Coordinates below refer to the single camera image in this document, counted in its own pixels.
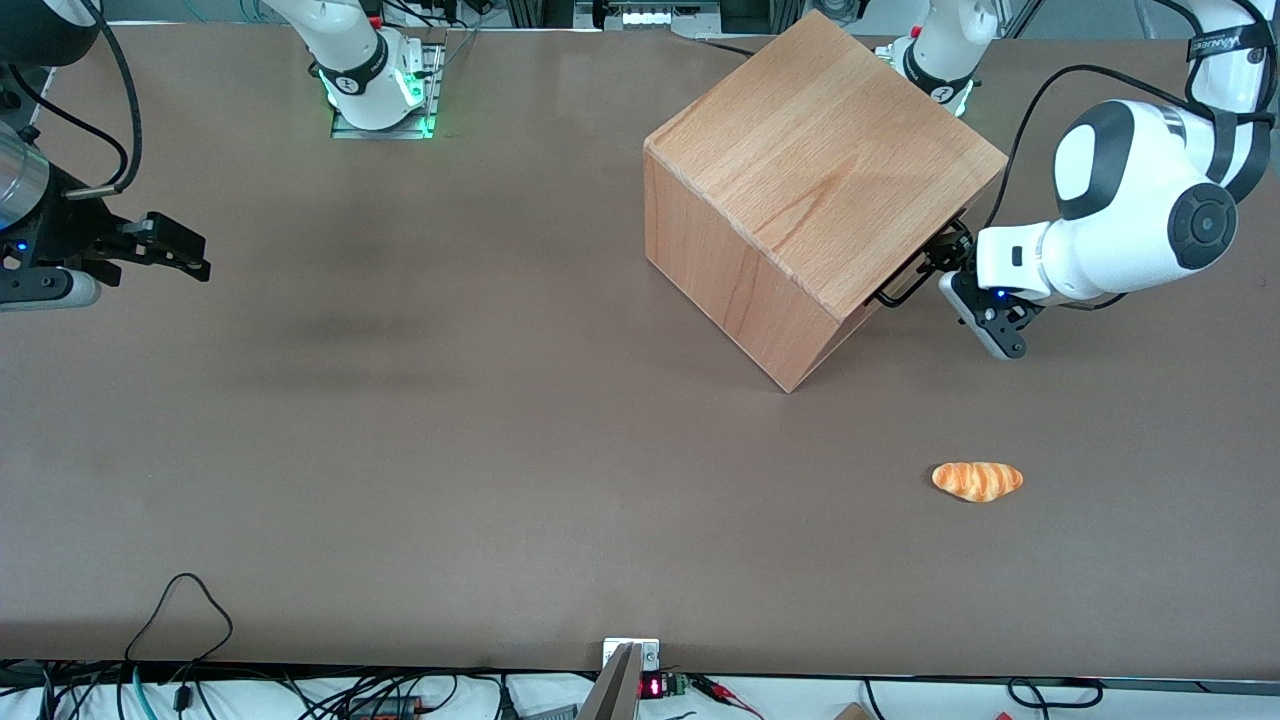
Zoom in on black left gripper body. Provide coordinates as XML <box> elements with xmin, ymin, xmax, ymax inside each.
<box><xmin>944</xmin><ymin>224</ymin><xmax>980</xmax><ymax>277</ymax></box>

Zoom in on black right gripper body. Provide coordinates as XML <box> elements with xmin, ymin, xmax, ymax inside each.
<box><xmin>38</xmin><ymin>165</ymin><xmax>132</xmax><ymax>273</ymax></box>

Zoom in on wooden drawer with black handle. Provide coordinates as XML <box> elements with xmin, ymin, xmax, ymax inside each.
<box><xmin>873</xmin><ymin>219</ymin><xmax>970</xmax><ymax>309</ymax></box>

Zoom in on wooden drawer cabinet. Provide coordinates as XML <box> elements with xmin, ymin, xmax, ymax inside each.
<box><xmin>643</xmin><ymin>10</ymin><xmax>1011</xmax><ymax>394</ymax></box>

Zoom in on orange toy bread roll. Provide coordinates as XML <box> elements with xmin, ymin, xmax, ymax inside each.
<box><xmin>931</xmin><ymin>461</ymin><xmax>1025</xmax><ymax>503</ymax></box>

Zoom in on white lit device box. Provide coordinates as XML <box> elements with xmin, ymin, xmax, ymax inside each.
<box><xmin>598</xmin><ymin>0</ymin><xmax>723</xmax><ymax>32</ymax></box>

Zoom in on black and orange power device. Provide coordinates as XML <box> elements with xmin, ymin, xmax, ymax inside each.
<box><xmin>343</xmin><ymin>694</ymin><xmax>423</xmax><ymax>720</ymax></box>

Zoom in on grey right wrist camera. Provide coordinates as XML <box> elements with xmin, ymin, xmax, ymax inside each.
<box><xmin>0</xmin><ymin>268</ymin><xmax>102</xmax><ymax>313</ymax></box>

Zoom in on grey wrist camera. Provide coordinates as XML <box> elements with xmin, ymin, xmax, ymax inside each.
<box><xmin>937</xmin><ymin>270</ymin><xmax>1047</xmax><ymax>362</ymax></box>
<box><xmin>0</xmin><ymin>268</ymin><xmax>102</xmax><ymax>313</ymax></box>

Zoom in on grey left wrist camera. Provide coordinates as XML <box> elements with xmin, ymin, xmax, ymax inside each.
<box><xmin>937</xmin><ymin>270</ymin><xmax>1047</xmax><ymax>362</ymax></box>

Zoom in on short black cable of right arm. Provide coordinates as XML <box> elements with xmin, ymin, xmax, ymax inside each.
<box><xmin>8</xmin><ymin>64</ymin><xmax>132</xmax><ymax>177</ymax></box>

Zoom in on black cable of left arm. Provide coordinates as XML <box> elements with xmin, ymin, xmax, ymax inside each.
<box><xmin>982</xmin><ymin>64</ymin><xmax>1203</xmax><ymax>234</ymax></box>

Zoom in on long black cable of right arm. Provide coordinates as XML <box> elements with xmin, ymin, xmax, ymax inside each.
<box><xmin>64</xmin><ymin>0</ymin><xmax>144</xmax><ymax>199</ymax></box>

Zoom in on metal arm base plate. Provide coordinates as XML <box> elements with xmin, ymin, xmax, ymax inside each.
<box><xmin>331</xmin><ymin>30</ymin><xmax>447</xmax><ymax>140</ymax></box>

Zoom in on looped black table cable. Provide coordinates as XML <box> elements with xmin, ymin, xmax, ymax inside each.
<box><xmin>124</xmin><ymin>572</ymin><xmax>234</xmax><ymax>667</ymax></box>

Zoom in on black cable loop under table edge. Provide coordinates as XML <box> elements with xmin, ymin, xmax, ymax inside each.
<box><xmin>1007</xmin><ymin>677</ymin><xmax>1104</xmax><ymax>710</ymax></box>

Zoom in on red clip lead wires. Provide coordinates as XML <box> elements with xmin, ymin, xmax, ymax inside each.
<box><xmin>689</xmin><ymin>674</ymin><xmax>763</xmax><ymax>720</ymax></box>

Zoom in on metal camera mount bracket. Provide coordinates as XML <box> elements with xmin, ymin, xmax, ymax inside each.
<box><xmin>578</xmin><ymin>637</ymin><xmax>662</xmax><ymax>720</ymax></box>

